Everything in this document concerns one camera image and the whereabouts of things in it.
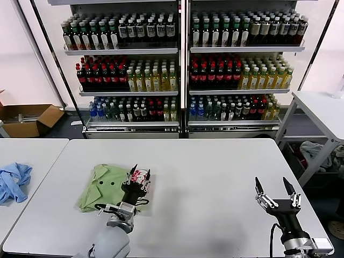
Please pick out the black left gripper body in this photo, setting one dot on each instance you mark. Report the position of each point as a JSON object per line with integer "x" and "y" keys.
{"x": 133, "y": 192}

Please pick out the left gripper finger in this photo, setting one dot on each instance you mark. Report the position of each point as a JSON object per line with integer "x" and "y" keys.
{"x": 130, "y": 176}
{"x": 146, "y": 181}

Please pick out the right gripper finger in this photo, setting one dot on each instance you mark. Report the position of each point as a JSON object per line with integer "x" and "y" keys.
{"x": 266, "y": 197}
{"x": 293, "y": 197}

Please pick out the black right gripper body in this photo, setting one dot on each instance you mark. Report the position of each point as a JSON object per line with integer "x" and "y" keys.
{"x": 287, "y": 215}

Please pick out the light green t-shirt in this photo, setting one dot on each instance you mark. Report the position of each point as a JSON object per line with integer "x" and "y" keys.
{"x": 107, "y": 188}

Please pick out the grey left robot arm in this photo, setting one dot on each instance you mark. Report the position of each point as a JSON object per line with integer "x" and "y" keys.
{"x": 110, "y": 242}

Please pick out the red cloth in bin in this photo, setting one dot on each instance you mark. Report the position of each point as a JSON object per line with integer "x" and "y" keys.
{"x": 300, "y": 160}

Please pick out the dark storage bin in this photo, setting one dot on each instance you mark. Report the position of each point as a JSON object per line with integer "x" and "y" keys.
{"x": 291, "y": 150}

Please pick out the grey cloth pile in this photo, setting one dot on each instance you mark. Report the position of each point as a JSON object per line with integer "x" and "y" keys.
{"x": 311, "y": 150}

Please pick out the tan round floor disc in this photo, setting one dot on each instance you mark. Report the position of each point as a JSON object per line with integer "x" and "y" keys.
{"x": 337, "y": 228}

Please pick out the olive cloth in bin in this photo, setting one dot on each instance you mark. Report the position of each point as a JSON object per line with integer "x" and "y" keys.
{"x": 338, "y": 156}

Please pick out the small white-labelled dark bottle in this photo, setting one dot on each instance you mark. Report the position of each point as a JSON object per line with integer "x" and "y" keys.
{"x": 122, "y": 114}
{"x": 231, "y": 113}
{"x": 129, "y": 114}
{"x": 223, "y": 113}

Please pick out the small dark drink bottle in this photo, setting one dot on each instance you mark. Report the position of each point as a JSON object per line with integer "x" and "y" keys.
{"x": 137, "y": 113}
{"x": 239, "y": 112}
{"x": 144, "y": 113}
{"x": 246, "y": 112}

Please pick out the small green-tinted water bottle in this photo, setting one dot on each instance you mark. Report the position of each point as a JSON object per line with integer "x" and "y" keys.
{"x": 216, "y": 113}
{"x": 107, "y": 113}
{"x": 208, "y": 113}
{"x": 115, "y": 113}

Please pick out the small red-capped cola bottle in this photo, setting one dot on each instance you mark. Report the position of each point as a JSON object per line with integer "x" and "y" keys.
{"x": 253, "y": 111}
{"x": 160, "y": 113}
{"x": 152, "y": 113}
{"x": 261, "y": 111}

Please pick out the small blue drink bottle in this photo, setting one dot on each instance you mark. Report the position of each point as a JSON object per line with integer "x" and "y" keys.
{"x": 200, "y": 113}
{"x": 193, "y": 113}
{"x": 100, "y": 113}
{"x": 93, "y": 113}

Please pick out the small yellow drink bottle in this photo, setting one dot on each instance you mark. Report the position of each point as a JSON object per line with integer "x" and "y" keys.
{"x": 167, "y": 114}
{"x": 268, "y": 113}
{"x": 276, "y": 113}
{"x": 173, "y": 114}

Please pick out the white paper scrap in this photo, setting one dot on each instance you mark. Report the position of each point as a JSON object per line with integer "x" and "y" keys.
{"x": 76, "y": 122}

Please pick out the white side table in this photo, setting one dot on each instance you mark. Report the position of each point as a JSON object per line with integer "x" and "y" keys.
{"x": 317, "y": 107}

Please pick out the yellow juice bottle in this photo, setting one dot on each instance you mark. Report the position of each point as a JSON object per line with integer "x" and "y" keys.
{"x": 165, "y": 80}
{"x": 173, "y": 80}
{"x": 263, "y": 80}
{"x": 148, "y": 81}
{"x": 131, "y": 82}
{"x": 280, "y": 79}
{"x": 156, "y": 81}
{"x": 140, "y": 82}
{"x": 288, "y": 79}
{"x": 246, "y": 80}
{"x": 272, "y": 80}
{"x": 254, "y": 80}

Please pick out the crumpled light blue cloth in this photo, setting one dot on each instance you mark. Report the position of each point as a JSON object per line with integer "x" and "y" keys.
{"x": 16, "y": 182}

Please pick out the open cardboard box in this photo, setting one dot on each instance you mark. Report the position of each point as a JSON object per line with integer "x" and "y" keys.
{"x": 24, "y": 130}

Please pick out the metal rods in box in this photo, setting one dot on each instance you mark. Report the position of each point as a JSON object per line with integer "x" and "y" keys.
{"x": 24, "y": 118}

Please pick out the grey beverage shelf unit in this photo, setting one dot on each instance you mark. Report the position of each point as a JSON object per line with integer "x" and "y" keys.
{"x": 242, "y": 49}
{"x": 121, "y": 51}

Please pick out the green-capped brown tea bottle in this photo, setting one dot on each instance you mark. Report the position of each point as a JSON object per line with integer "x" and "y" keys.
{"x": 114, "y": 35}
{"x": 195, "y": 33}
{"x": 225, "y": 33}
{"x": 95, "y": 36}
{"x": 206, "y": 33}
{"x": 77, "y": 37}
{"x": 215, "y": 33}
{"x": 236, "y": 33}
{"x": 67, "y": 37}
{"x": 86, "y": 36}
{"x": 245, "y": 33}
{"x": 104, "y": 36}

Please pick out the white-capped dark labelled bottle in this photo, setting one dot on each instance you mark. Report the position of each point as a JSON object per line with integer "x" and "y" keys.
{"x": 131, "y": 31}
{"x": 170, "y": 30}
{"x": 140, "y": 31}
{"x": 161, "y": 30}
{"x": 265, "y": 30}
{"x": 285, "y": 30}
{"x": 255, "y": 31}
{"x": 151, "y": 31}
{"x": 275, "y": 30}
{"x": 294, "y": 29}
{"x": 303, "y": 29}
{"x": 123, "y": 31}

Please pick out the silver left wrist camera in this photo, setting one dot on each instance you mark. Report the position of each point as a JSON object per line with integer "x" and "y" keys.
{"x": 126, "y": 209}

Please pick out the black frame pole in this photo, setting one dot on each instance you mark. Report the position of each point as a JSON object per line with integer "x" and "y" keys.
{"x": 53, "y": 53}
{"x": 321, "y": 40}

